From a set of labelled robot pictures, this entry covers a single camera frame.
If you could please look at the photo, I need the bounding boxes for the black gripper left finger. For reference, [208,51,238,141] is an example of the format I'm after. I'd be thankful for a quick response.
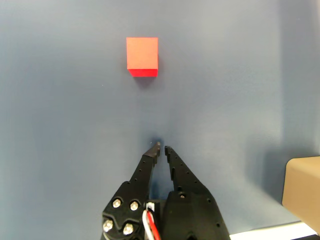
[101,141,161,240]

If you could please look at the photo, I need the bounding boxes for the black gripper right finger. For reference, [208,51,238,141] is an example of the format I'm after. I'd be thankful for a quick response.
[161,145,231,240]

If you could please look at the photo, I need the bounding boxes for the red cube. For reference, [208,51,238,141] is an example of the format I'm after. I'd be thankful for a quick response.
[126,37,160,78]

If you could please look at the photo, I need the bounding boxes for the tan metal square container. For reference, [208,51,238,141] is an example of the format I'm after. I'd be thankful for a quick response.
[281,156,320,235]

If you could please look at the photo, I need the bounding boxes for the dark blue table mat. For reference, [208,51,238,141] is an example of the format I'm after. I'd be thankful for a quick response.
[0,0,320,240]

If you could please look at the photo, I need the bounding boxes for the red white black wire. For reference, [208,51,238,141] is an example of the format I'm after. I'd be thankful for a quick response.
[142,202,162,240]

